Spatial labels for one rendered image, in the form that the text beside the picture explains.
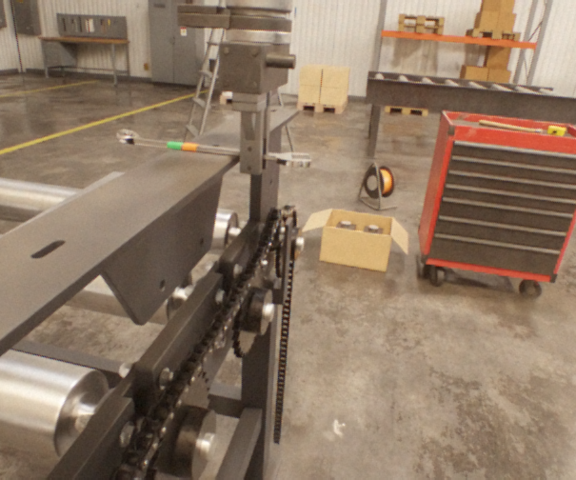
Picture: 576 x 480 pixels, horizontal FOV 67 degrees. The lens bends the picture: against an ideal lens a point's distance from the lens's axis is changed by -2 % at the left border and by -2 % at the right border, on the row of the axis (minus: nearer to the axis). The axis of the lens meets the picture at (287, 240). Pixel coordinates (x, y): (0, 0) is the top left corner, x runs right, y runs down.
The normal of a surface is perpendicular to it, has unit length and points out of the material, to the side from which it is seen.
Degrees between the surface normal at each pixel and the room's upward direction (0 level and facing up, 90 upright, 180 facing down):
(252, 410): 0
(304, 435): 0
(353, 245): 90
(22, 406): 48
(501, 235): 90
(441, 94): 90
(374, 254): 90
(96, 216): 0
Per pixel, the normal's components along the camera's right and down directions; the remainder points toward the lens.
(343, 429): 0.06, -0.90
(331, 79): -0.22, 0.40
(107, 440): 0.98, 0.14
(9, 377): -0.01, -0.71
